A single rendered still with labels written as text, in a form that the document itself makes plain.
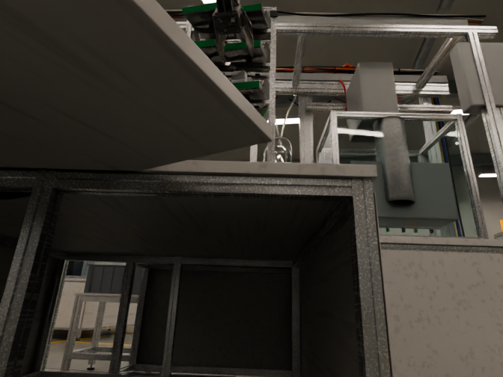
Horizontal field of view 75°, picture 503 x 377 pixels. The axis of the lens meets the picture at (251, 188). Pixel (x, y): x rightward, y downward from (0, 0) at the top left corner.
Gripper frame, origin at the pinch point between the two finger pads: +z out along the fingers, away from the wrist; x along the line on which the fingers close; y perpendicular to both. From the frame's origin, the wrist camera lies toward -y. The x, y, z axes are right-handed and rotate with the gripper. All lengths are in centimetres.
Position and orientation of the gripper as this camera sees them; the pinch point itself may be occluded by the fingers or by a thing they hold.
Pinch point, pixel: (236, 54)
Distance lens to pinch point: 109.8
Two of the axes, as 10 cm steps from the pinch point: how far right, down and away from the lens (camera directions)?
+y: -0.9, 7.0, -7.1
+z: 1.4, 7.1, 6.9
